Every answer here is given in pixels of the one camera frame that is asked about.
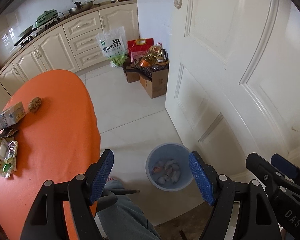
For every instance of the white door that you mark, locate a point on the white door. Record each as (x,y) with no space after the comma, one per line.
(234,80)

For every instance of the gas stove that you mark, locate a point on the gas stove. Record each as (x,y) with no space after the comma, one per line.
(31,34)

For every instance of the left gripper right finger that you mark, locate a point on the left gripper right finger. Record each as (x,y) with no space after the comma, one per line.
(256,219)

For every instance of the small cardboard box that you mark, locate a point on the small cardboard box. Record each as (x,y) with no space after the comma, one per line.
(131,74)

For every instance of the milk carton box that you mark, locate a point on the milk carton box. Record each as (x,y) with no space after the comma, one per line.
(12,115)

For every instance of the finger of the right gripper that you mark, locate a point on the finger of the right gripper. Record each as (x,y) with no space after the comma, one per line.
(286,167)
(268,174)

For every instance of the green electric pot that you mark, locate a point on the green electric pot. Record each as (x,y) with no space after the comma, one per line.
(46,17)

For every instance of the blue plastic trash bin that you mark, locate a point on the blue plastic trash bin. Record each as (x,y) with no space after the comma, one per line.
(167,167)

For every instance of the red rice bag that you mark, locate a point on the red rice bag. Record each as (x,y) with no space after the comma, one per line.
(138,48)

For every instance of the cardboard box with bottles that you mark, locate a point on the cardboard box with bottles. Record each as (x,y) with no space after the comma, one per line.
(153,71)

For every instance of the green instant noodle wrapper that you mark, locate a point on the green instant noodle wrapper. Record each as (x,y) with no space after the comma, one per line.
(8,156)

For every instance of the white rice bag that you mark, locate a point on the white rice bag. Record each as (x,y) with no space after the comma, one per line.
(114,45)

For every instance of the brown ginger lump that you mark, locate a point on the brown ginger lump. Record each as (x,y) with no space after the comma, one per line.
(34,104)

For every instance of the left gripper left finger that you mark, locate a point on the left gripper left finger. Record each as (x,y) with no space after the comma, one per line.
(46,218)

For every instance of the lower kitchen cabinets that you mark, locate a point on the lower kitchen cabinets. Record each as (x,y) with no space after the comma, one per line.
(69,45)

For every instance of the person's jeans legs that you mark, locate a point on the person's jeans legs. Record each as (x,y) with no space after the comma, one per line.
(125,220)

